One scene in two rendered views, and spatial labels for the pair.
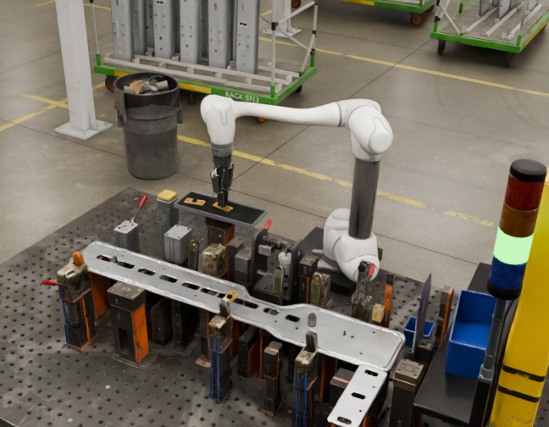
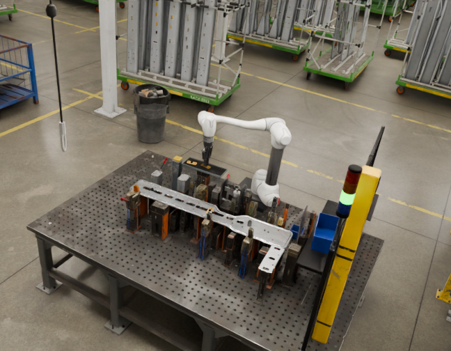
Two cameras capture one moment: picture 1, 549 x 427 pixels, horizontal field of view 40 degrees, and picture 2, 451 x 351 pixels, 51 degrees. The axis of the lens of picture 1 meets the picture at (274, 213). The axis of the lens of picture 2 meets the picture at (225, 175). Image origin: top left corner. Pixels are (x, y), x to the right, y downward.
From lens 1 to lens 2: 0.88 m
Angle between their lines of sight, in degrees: 4
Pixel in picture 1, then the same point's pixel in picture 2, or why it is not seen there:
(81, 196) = (113, 150)
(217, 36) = (186, 63)
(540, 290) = (355, 214)
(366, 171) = (277, 153)
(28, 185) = (82, 143)
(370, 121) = (281, 130)
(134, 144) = (142, 123)
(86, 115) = (113, 104)
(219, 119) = (209, 125)
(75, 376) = (132, 245)
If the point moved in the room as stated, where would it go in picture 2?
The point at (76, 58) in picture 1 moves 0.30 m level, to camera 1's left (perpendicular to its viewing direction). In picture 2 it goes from (110, 72) to (89, 71)
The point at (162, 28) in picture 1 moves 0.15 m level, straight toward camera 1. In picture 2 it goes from (155, 56) to (155, 59)
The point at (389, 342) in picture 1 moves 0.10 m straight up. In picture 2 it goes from (285, 235) to (287, 225)
